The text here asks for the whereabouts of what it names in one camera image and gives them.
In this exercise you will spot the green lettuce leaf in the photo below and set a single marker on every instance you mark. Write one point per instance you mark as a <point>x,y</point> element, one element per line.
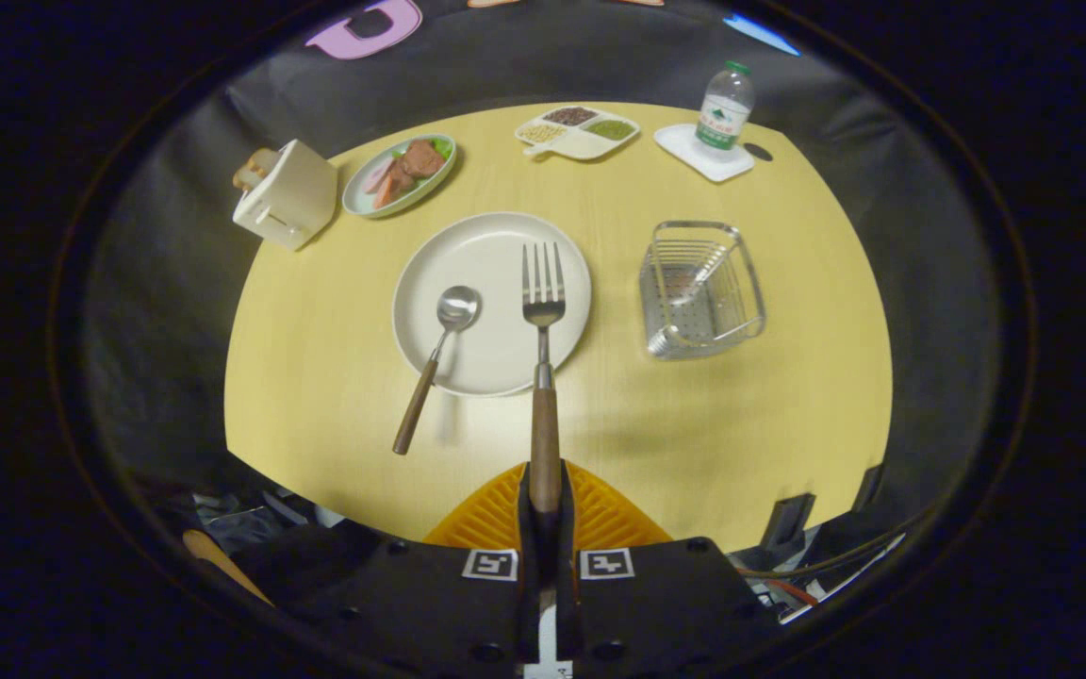
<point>444,146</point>

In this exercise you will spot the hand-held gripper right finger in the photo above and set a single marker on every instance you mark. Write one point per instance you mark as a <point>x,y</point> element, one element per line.
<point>568,566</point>

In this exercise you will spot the white round plate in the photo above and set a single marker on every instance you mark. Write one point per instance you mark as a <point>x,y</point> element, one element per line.
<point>486,264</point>

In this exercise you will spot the white square coaster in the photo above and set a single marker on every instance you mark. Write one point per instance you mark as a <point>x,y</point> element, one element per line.
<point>684,146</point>

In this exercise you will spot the pink ham slice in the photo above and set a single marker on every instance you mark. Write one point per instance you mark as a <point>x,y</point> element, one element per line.
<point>377,175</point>

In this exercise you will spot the cream toaster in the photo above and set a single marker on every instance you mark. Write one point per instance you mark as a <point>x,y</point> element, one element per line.
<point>293,193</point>

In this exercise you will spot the toast bread slices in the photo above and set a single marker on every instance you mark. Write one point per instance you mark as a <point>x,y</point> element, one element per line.
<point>254,170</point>

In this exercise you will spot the pale green food plate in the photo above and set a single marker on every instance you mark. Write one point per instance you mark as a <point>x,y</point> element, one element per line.
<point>359,198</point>

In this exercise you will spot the clear water bottle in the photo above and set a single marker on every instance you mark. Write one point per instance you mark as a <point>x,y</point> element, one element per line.
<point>722,108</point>

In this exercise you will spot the brown meat slice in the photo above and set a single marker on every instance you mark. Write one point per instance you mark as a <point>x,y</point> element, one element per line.
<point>422,158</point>

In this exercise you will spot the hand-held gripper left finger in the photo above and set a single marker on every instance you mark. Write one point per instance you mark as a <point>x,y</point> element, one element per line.
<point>529,566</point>

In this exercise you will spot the white divided bean dish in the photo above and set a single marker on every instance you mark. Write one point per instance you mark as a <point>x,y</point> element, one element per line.
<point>581,143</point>

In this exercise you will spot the grey crumpled plastic sheet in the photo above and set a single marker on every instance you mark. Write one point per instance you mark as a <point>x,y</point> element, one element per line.
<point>251,519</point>

